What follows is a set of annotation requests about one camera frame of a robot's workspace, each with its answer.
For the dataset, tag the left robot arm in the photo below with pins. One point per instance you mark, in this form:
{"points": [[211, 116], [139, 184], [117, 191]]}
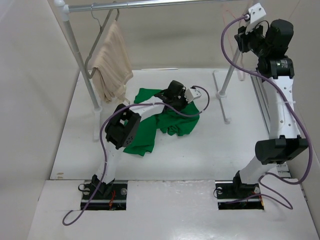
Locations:
{"points": [[122, 126]]}

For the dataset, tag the green t shirt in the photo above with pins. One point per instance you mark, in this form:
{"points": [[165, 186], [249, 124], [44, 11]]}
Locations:
{"points": [[168, 122]]}

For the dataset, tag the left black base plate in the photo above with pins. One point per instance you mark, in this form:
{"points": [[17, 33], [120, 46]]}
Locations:
{"points": [[116, 200]]}

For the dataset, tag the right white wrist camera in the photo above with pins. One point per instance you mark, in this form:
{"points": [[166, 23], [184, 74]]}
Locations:
{"points": [[256, 14]]}

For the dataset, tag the metal clothes rack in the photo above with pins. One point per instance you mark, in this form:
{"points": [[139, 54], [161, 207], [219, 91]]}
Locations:
{"points": [[64, 11]]}

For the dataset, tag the pink wire hanger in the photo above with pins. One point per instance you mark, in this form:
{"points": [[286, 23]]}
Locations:
{"points": [[228, 16]]}

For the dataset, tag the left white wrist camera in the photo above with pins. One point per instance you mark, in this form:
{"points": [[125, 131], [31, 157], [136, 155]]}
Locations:
{"points": [[192, 94]]}

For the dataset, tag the grey plastic hanger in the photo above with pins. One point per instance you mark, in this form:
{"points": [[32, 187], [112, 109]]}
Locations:
{"points": [[100, 42]]}

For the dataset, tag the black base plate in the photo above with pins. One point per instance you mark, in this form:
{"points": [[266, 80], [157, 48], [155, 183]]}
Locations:
{"points": [[116, 200], [243, 198]]}

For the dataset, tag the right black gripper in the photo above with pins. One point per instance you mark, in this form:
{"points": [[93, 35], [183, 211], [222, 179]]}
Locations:
{"points": [[243, 36]]}

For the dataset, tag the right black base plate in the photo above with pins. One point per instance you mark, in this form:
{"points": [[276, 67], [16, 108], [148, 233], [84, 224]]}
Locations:
{"points": [[243, 198]]}

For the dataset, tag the beige ribbed garment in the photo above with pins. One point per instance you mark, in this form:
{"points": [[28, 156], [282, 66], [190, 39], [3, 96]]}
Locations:
{"points": [[112, 66]]}

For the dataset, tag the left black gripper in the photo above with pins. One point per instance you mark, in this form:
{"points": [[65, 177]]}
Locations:
{"points": [[182, 94]]}

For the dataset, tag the aluminium rail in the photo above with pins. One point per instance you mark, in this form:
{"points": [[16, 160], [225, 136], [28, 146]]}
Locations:
{"points": [[265, 105]]}

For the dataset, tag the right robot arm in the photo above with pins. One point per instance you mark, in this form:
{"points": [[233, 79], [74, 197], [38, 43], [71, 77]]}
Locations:
{"points": [[274, 63]]}

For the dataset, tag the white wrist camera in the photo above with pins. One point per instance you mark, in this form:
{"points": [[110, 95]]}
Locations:
{"points": [[192, 94], [256, 14]]}

